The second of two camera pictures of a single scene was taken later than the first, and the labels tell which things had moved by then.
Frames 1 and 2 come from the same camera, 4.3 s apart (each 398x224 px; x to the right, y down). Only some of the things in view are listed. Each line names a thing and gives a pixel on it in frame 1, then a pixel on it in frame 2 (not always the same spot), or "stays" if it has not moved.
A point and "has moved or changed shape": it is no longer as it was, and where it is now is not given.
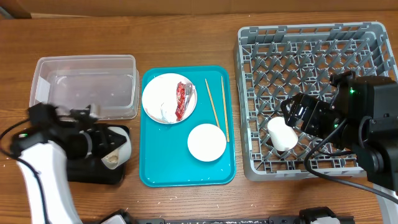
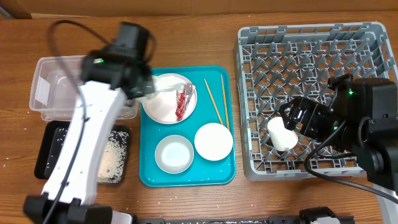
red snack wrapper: (183, 93) stays
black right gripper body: (319, 120) stays
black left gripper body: (101, 143) → (145, 83)
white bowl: (207, 142) has moved or changed shape
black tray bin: (91, 170) → (115, 160)
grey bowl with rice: (117, 157) → (174, 154)
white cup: (283, 137) stays
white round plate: (158, 98) stays
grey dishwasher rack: (275, 61) stays
